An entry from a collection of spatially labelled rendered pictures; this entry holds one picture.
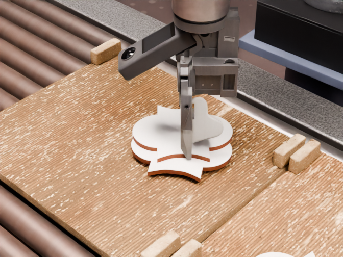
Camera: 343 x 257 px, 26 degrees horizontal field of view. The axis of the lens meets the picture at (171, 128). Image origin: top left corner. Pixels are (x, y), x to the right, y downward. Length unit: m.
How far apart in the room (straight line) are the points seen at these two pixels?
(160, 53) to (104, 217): 0.23
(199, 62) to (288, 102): 0.29
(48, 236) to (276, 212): 0.30
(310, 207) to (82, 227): 0.31
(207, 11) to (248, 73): 0.38
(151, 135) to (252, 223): 0.21
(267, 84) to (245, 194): 0.30
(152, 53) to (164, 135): 0.15
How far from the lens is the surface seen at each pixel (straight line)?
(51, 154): 1.10
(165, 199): 1.02
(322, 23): 1.39
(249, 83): 1.28
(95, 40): 1.41
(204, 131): 1.03
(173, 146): 1.07
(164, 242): 0.93
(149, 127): 1.10
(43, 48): 1.38
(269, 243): 0.97
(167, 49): 0.99
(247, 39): 1.49
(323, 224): 1.00
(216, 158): 1.06
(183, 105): 1.00
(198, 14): 0.94
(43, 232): 1.01
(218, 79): 1.01
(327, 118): 1.22
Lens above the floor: 1.64
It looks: 38 degrees down
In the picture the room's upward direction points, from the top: straight up
